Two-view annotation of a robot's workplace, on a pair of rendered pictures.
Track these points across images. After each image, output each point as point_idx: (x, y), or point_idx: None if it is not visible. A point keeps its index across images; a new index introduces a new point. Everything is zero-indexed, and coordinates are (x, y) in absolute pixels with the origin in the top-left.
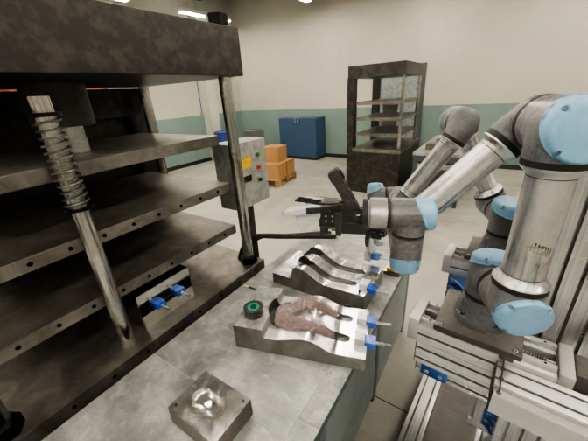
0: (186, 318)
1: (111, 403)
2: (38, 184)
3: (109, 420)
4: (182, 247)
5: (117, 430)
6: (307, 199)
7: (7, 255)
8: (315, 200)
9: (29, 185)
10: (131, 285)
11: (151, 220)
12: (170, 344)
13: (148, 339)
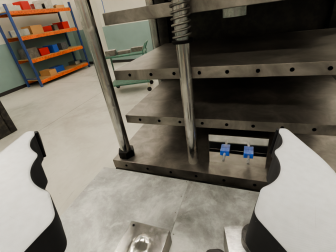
0: (237, 179)
1: (145, 184)
2: (168, 15)
3: (134, 191)
4: (279, 117)
5: (128, 199)
6: (273, 168)
7: (151, 64)
8: (252, 215)
9: (162, 15)
10: (209, 123)
11: (247, 74)
12: (201, 185)
13: (201, 169)
